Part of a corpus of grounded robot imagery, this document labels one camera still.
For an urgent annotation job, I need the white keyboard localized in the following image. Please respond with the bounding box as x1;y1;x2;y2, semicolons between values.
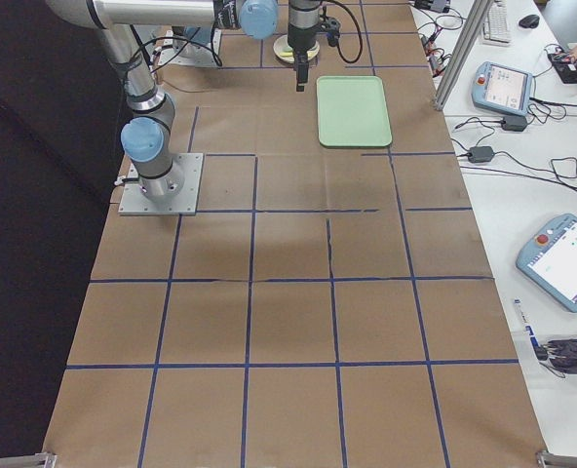
481;0;512;47

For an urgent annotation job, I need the teach pendant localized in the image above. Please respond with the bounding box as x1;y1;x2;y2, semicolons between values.
516;214;577;313
471;61;533;117

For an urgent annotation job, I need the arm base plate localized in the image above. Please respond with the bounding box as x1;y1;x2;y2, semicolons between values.
118;153;204;215
158;26;221;67

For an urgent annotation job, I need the dark folded cloth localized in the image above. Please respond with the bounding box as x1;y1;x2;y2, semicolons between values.
534;338;577;377

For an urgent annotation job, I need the near teach pendant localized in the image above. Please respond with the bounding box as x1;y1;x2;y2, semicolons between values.
516;214;577;313

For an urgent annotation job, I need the white round plate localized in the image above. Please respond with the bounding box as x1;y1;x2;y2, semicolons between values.
273;34;320;64

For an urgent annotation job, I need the aluminium frame post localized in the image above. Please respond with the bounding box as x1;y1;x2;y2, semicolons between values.
433;0;492;111

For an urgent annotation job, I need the black computer mouse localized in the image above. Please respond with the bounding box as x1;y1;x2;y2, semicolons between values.
519;15;540;29

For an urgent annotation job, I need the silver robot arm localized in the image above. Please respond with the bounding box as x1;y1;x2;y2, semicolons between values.
172;26;220;66
47;1;278;200

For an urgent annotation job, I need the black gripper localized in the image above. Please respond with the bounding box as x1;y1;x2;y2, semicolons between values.
288;0;319;92

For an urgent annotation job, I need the black power adapter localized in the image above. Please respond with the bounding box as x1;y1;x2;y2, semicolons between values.
467;146;495;164
500;115;528;133

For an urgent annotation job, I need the far teach pendant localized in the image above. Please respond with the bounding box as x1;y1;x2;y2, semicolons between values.
471;61;533;117

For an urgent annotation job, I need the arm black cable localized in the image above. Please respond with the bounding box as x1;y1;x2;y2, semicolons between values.
317;0;367;64

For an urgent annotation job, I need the light green tray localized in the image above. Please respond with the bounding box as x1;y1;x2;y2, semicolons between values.
317;76;393;148

